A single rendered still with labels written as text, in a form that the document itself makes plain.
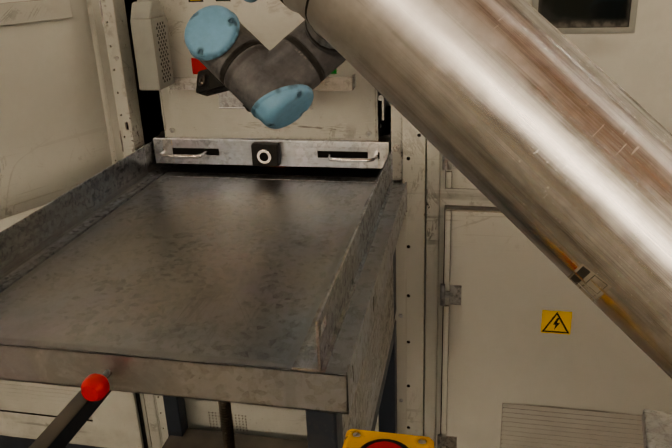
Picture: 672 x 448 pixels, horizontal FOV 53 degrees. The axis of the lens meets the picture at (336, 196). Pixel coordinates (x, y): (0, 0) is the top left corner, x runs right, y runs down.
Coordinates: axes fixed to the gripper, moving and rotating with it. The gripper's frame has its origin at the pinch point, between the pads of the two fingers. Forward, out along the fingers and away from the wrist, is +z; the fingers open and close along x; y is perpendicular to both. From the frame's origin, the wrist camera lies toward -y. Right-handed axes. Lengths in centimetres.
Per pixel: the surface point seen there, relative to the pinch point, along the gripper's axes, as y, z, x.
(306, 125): 7.6, 7.9, -3.0
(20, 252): -29, -31, -36
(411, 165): 30.7, 7.4, -11.3
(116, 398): -46, 39, -69
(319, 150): 10.6, 9.4, -8.1
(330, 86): 14.1, -0.2, 3.1
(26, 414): -74, 44, -76
